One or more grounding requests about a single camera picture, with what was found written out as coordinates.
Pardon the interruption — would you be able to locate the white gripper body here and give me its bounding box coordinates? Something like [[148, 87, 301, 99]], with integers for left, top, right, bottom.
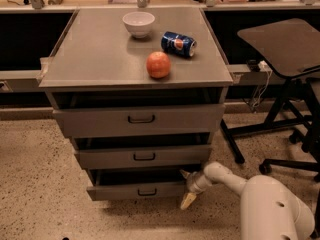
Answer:
[[186, 171, 213, 194]]

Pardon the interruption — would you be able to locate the grey bottom drawer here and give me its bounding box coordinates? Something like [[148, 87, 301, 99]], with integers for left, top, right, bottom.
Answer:
[[87, 165, 199, 201]]

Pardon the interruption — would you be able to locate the grey drawer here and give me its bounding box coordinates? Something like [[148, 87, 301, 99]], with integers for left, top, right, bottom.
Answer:
[[87, 165, 199, 201], [75, 145, 211, 169], [53, 104, 225, 138]]

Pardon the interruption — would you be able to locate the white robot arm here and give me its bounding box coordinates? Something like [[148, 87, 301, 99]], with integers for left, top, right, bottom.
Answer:
[[180, 162, 315, 240]]

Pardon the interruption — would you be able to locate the grey middle drawer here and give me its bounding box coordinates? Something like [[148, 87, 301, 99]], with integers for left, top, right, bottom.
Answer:
[[75, 145, 211, 169]]

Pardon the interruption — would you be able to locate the grey top drawer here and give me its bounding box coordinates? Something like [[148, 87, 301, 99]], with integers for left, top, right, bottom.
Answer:
[[53, 104, 225, 138]]

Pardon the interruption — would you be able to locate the grey drawer cabinet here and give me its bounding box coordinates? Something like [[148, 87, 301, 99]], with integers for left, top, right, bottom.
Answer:
[[40, 7, 232, 187]]

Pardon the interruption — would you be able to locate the red apple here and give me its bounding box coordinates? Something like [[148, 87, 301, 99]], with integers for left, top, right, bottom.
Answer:
[[146, 52, 171, 79]]

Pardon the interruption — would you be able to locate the white power strip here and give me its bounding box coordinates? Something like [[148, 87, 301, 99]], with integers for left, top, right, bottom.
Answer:
[[258, 60, 272, 72]]

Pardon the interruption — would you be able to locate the blue pepsi can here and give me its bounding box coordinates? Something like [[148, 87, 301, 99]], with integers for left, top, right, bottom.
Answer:
[[161, 31, 197, 58]]

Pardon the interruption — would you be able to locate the white ceramic bowl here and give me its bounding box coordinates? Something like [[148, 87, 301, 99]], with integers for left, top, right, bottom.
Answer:
[[122, 11, 155, 38]]

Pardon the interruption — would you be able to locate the black office chair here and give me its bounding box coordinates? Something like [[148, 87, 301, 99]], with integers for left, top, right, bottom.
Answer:
[[258, 77, 320, 240]]

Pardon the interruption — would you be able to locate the dark side table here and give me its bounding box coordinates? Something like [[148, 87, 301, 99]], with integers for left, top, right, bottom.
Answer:
[[220, 18, 320, 164]]

